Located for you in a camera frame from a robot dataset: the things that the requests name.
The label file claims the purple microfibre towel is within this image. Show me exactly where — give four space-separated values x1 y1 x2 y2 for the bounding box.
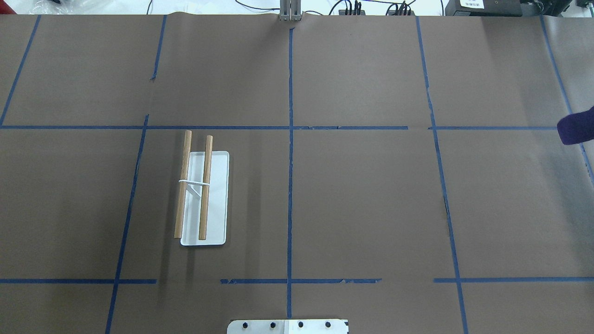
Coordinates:
556 106 594 145

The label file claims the white wooden towel rack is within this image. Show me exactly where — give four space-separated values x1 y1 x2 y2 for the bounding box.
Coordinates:
174 130 231 247

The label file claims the white metal mounting plate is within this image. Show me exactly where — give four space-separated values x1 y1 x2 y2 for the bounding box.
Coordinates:
226 319 349 334

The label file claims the black box with label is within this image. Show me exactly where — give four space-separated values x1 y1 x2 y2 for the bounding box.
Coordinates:
445 0 572 17

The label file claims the aluminium profile post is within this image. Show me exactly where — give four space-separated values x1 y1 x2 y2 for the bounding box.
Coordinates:
278 0 303 22

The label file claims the left black cable hub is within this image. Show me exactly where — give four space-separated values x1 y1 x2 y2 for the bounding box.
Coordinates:
337 0 365 16

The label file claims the black cable hub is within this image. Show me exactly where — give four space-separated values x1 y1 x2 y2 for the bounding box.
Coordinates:
385 1 414 16
337 0 365 16

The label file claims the right black cable hub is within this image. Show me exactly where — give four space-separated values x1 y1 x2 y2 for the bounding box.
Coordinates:
385 1 414 16

